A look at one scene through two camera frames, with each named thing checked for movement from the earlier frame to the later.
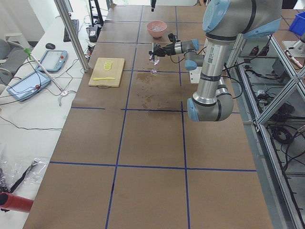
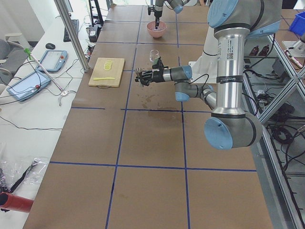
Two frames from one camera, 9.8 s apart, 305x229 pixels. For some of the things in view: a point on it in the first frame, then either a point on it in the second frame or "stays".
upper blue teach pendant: x=53 y=60 stays
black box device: x=94 y=33 stays
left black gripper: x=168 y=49 to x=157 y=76
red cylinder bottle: x=15 y=203 stays
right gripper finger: x=153 y=4 to x=157 y=14
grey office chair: x=12 y=55 stays
